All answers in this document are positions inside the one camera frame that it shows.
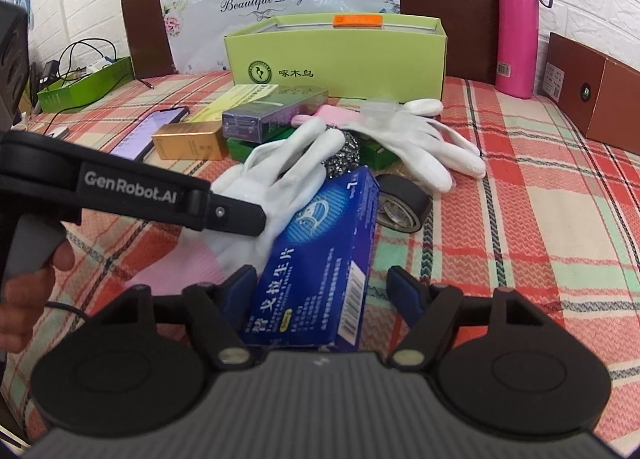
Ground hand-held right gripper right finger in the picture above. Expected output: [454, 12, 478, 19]
[387, 265, 551, 370]

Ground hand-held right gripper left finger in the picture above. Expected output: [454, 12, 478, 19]
[92, 264, 259, 371]

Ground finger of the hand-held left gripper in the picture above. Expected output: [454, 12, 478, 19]
[189, 189, 268, 238]

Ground white cotton glove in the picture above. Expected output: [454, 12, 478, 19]
[345, 99, 487, 192]
[180, 116, 347, 285]

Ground blue medicine box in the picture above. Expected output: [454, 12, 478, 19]
[239, 166, 381, 353]

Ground steel wool scrubber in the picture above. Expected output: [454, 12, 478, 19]
[322, 125, 367, 176]

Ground pink cloth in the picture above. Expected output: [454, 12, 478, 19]
[124, 234, 226, 296]
[291, 105, 362, 128]

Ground light green cardboard box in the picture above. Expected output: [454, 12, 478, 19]
[223, 14, 447, 100]

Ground person's left hand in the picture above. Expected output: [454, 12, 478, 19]
[0, 240, 76, 355]

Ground gold box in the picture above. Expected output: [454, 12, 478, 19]
[151, 120, 230, 161]

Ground green cardboard tray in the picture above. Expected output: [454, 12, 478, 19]
[37, 56, 135, 114]

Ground black tape roll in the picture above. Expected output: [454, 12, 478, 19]
[375, 174, 434, 233]

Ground smartphone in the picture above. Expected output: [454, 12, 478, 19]
[109, 108, 190, 162]

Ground purple box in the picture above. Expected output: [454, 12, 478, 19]
[221, 87, 329, 144]

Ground yellow-green flat box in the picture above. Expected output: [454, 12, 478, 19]
[187, 84, 279, 124]

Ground black device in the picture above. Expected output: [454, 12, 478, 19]
[0, 1, 31, 140]

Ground plaid bedsheet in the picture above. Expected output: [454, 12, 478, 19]
[0, 70, 640, 446]

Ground clear plastic packet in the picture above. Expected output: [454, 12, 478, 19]
[360, 98, 402, 122]

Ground brown cardboard box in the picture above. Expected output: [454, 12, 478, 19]
[545, 33, 640, 156]

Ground pink thermos bottle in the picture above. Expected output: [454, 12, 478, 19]
[495, 0, 555, 100]

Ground black charger cable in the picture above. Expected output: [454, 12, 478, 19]
[57, 39, 120, 77]

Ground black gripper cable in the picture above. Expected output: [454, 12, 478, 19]
[44, 303, 95, 319]

